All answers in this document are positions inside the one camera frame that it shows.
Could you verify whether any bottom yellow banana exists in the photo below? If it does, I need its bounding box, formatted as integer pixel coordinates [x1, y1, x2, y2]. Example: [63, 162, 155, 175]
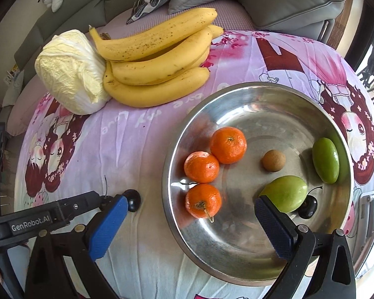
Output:
[102, 62, 210, 108]

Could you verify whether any middle yellow banana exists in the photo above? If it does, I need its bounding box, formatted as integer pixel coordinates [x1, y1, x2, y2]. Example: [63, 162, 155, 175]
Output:
[110, 26, 213, 86]

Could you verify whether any yellow banana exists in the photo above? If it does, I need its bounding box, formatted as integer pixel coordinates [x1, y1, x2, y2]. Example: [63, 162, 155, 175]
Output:
[102, 62, 210, 108]
[110, 26, 213, 86]

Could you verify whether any grey sofa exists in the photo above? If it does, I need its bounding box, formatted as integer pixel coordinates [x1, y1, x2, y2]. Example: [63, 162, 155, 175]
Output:
[13, 0, 346, 78]

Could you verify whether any green jujube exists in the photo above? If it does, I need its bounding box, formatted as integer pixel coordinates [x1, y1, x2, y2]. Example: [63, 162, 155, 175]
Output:
[259, 175, 307, 213]
[312, 137, 340, 184]

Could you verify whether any brown longan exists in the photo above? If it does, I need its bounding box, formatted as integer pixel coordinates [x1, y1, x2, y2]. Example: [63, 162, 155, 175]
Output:
[261, 149, 286, 172]

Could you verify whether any cartoon print tablecloth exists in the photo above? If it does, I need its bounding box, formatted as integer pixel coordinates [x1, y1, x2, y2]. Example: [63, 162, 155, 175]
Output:
[14, 31, 374, 298]

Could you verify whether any napa cabbage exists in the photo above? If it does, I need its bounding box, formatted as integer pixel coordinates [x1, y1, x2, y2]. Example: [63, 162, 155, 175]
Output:
[34, 29, 111, 115]

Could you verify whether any round steel plate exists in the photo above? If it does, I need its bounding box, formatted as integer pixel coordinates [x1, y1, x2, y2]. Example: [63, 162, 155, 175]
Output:
[162, 82, 354, 286]

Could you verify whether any top spotted banana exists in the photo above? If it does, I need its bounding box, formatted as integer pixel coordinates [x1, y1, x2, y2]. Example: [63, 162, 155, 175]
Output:
[89, 7, 217, 62]

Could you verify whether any orange tangerine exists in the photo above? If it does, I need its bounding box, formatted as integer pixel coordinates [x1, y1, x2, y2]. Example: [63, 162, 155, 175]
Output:
[185, 184, 222, 224]
[209, 127, 247, 165]
[184, 151, 219, 184]

